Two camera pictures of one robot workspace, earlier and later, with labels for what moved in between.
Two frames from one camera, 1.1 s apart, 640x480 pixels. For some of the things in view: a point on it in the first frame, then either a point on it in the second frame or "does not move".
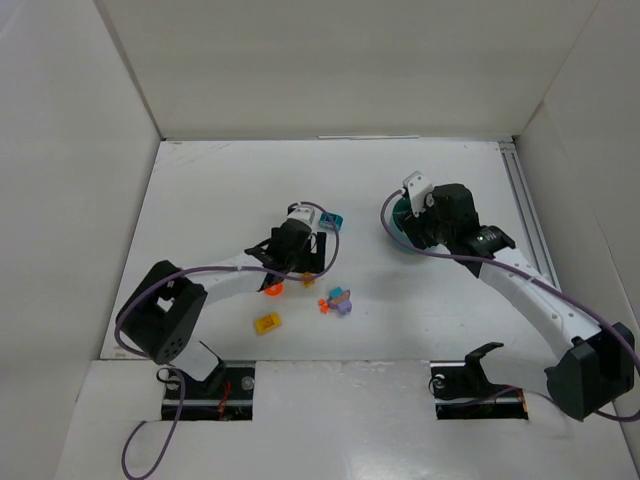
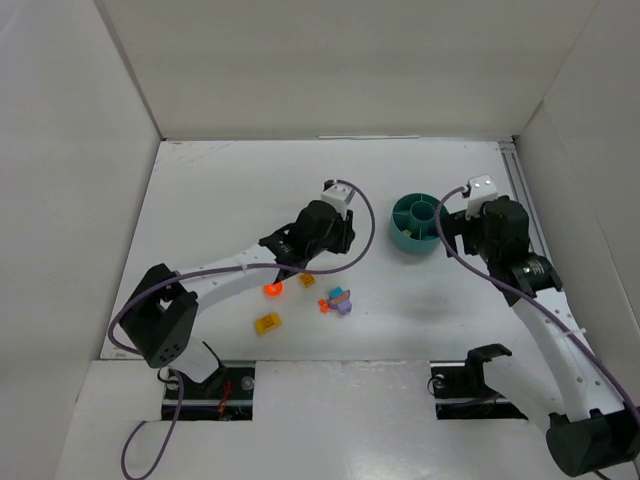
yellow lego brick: (267, 323) does not move
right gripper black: (417, 232) → (458, 226)
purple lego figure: (339, 299) does not move
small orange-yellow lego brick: (307, 280) does not move
